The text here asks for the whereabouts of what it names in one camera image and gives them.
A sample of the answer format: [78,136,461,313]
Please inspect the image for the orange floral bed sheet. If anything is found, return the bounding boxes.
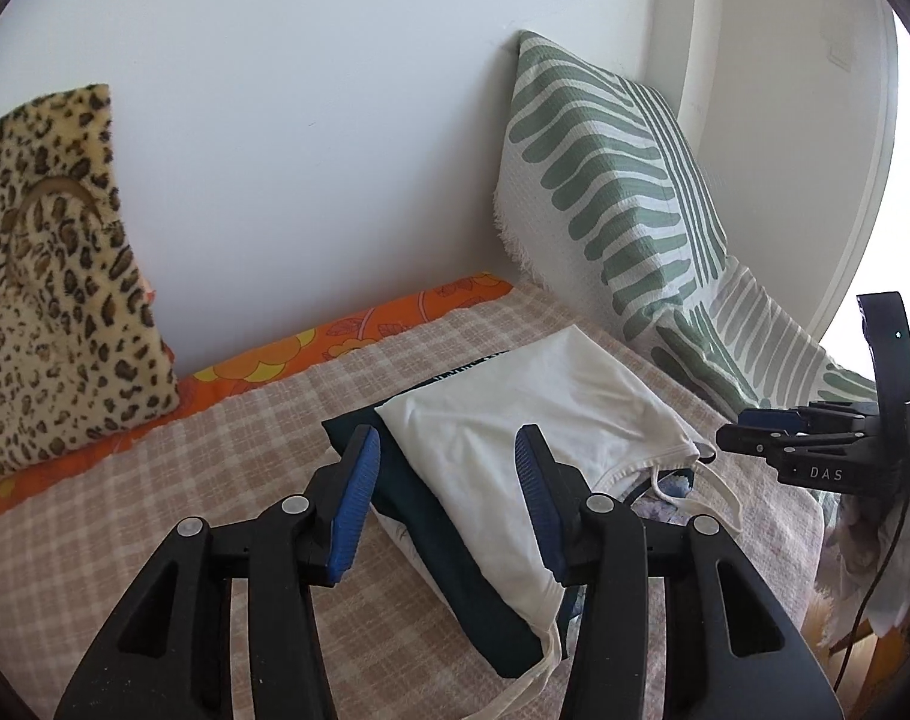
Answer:
[0,274,514,524]

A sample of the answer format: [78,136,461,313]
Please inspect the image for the white crumpled cloth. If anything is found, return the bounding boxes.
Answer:
[813,491,910,650]

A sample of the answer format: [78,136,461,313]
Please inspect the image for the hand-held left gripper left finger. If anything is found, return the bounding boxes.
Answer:
[53,424,382,720]

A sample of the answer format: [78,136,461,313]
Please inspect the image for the white printed folded garment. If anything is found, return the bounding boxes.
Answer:
[376,349,702,620]

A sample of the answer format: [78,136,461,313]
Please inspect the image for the black cable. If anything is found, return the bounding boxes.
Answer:
[830,491,910,695]

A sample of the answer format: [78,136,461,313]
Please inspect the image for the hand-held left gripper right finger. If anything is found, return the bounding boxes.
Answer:
[515,424,838,720]

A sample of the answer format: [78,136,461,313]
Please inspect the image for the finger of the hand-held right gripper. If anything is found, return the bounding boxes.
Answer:
[738,401,879,437]
[716,424,817,466]

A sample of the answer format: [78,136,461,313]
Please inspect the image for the green leaf print pillow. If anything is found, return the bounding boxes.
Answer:
[650,255,885,421]
[492,30,735,362]

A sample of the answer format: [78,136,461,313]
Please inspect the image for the dark green folded garment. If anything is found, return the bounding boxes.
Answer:
[321,409,577,680]

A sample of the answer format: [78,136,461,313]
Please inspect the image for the white camisole top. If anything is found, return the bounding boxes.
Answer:
[374,324,744,717]

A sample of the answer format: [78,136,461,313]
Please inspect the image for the pink plaid blanket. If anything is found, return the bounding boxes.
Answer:
[0,274,827,720]

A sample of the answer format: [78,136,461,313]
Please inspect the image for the leopard print plush pillow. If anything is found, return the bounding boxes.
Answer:
[0,84,180,482]

